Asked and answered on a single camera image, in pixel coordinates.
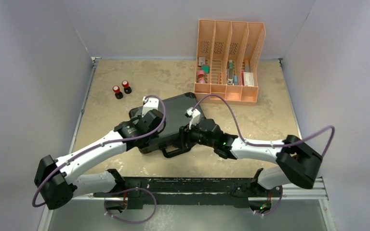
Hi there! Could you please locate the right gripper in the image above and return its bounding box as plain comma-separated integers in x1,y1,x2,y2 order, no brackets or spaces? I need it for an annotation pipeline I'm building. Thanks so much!
172,119,216,151

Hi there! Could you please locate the black poker case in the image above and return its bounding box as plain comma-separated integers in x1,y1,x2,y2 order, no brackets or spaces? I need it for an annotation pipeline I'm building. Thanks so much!
138,92,198,158

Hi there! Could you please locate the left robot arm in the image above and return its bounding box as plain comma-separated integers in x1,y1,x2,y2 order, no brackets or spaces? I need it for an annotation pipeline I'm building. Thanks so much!
32,109,166,210

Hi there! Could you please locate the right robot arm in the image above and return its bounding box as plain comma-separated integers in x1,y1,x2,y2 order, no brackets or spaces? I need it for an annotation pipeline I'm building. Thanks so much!
184,119,323,196

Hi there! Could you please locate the red black small bottle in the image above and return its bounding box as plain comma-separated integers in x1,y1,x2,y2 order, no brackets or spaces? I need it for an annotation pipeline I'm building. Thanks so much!
112,86,123,99

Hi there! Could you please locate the pink tape roll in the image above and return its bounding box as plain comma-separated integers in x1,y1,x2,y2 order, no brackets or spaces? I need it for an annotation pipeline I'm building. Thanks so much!
196,70,206,83

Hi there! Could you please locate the white red box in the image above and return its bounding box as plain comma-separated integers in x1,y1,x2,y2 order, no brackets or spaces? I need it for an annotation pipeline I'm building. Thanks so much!
242,72,255,87

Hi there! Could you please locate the orange desk organizer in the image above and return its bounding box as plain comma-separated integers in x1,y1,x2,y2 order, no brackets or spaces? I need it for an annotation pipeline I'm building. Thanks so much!
194,19,266,106

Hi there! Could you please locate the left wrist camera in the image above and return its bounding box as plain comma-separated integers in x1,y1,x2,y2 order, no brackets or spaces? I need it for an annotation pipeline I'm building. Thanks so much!
141,96,159,117

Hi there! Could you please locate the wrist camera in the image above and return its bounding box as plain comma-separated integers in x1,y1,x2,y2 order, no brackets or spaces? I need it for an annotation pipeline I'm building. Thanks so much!
185,107,201,129
141,96,159,117

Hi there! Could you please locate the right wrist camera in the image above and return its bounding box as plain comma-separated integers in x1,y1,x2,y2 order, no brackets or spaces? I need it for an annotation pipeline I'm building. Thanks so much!
185,107,201,129

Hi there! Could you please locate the black aluminium base frame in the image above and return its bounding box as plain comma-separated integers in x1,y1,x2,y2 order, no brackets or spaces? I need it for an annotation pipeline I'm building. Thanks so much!
46,170,328,211

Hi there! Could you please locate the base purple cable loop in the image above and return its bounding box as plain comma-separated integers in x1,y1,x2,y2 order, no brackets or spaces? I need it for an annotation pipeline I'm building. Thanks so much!
103,185,159,224

